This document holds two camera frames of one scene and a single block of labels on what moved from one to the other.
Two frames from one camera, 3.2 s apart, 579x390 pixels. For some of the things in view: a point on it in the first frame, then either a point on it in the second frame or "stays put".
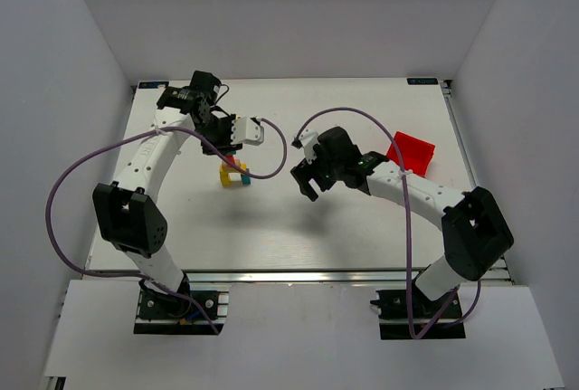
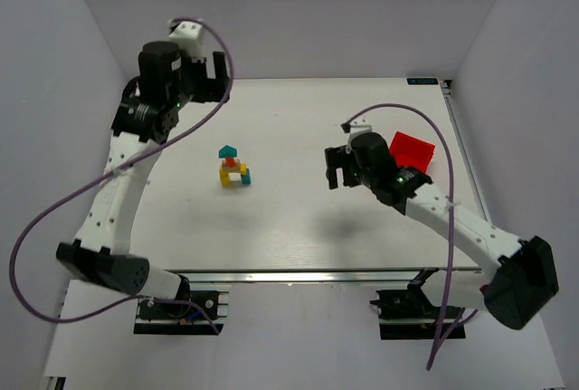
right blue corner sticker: x=422 y=80 stays put
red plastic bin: x=415 y=153 stays put
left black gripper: x=217 y=145 -> x=210 y=87
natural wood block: x=227 y=167 stays put
